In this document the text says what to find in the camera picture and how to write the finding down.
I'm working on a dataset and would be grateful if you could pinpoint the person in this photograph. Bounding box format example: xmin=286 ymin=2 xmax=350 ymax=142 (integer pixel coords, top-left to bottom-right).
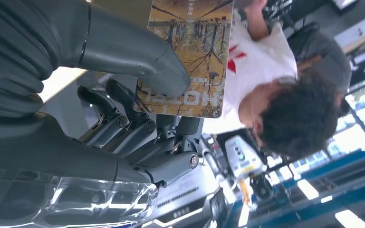
xmin=288 ymin=22 xmax=353 ymax=117
xmin=201 ymin=0 xmax=339 ymax=160

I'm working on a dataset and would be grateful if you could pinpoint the white control device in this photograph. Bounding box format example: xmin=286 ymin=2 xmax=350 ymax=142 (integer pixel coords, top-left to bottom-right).
xmin=225 ymin=135 xmax=265 ymax=180

